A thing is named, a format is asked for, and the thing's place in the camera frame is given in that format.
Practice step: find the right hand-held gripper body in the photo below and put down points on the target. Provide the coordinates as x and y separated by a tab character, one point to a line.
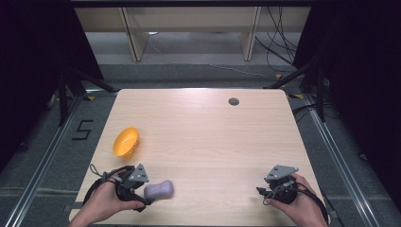
281	183

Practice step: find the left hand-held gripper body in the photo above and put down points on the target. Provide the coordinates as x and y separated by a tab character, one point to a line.
132	183

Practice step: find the purple soap bar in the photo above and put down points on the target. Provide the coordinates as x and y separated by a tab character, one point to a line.
159	190

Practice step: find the yellow soap dish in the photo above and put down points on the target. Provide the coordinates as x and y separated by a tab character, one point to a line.
126	142

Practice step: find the person's right hand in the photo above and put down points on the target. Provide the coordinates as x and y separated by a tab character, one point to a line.
304	206

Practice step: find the person's left hand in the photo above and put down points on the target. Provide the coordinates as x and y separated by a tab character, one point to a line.
104	200

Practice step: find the grey table grommet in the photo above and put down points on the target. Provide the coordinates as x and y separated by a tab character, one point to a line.
233	101

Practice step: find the black metal stand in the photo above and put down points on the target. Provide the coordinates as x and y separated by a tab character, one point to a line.
72	91
310	85

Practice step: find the light wooden shelf unit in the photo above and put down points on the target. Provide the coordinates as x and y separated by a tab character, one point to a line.
189	31

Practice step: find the aluminium floor rail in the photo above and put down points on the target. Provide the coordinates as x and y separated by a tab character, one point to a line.
339	157
41	160

